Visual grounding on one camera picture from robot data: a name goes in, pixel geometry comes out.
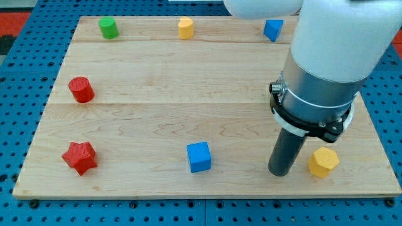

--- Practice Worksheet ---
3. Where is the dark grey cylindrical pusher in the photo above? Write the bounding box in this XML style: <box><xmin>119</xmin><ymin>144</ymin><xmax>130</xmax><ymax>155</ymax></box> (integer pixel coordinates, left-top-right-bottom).
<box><xmin>268</xmin><ymin>128</ymin><xmax>307</xmax><ymax>176</ymax></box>

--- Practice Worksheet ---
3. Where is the wooden board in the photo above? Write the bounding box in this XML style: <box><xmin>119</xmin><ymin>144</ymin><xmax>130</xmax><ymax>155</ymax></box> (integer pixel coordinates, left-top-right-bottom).
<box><xmin>13</xmin><ymin>16</ymin><xmax>401</xmax><ymax>200</ymax></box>

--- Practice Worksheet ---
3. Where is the red star block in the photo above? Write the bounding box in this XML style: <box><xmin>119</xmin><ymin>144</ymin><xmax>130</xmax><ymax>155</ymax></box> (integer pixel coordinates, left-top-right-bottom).
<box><xmin>62</xmin><ymin>141</ymin><xmax>97</xmax><ymax>176</ymax></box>

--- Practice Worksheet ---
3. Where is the blue triangle block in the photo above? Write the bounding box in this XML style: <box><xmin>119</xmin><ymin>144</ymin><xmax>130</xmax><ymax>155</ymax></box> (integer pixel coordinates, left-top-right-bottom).
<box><xmin>263</xmin><ymin>19</ymin><xmax>284</xmax><ymax>42</ymax></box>

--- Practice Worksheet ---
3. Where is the yellow hexagon block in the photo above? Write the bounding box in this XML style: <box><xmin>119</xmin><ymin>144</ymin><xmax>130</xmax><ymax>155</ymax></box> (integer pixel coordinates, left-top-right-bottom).
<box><xmin>308</xmin><ymin>147</ymin><xmax>340</xmax><ymax>178</ymax></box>

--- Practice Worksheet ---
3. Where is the green cylinder block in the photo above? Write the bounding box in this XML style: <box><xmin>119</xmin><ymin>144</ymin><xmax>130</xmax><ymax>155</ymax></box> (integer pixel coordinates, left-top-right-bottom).
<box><xmin>98</xmin><ymin>16</ymin><xmax>119</xmax><ymax>40</ymax></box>

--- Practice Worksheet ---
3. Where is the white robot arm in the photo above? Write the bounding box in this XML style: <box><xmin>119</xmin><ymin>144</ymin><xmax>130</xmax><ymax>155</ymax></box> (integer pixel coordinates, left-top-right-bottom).
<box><xmin>224</xmin><ymin>0</ymin><xmax>401</xmax><ymax>176</ymax></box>

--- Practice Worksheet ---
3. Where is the red cylinder block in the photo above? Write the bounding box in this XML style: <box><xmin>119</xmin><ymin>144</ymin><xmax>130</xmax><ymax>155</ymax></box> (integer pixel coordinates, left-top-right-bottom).
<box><xmin>68</xmin><ymin>77</ymin><xmax>95</xmax><ymax>103</ymax></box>

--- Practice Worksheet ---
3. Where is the yellow heart block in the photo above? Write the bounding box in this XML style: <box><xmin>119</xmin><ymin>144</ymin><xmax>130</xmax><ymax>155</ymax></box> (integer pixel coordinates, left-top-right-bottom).
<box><xmin>178</xmin><ymin>16</ymin><xmax>194</xmax><ymax>40</ymax></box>

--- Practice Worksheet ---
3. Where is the black flange mount ring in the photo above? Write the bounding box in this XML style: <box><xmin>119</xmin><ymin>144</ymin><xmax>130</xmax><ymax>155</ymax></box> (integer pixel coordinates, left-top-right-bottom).
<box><xmin>269</xmin><ymin>81</ymin><xmax>354</xmax><ymax>143</ymax></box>

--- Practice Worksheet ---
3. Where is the blue cube block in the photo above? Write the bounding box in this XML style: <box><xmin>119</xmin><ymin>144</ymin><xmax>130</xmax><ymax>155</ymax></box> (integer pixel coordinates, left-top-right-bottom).
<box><xmin>187</xmin><ymin>142</ymin><xmax>212</xmax><ymax>173</ymax></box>

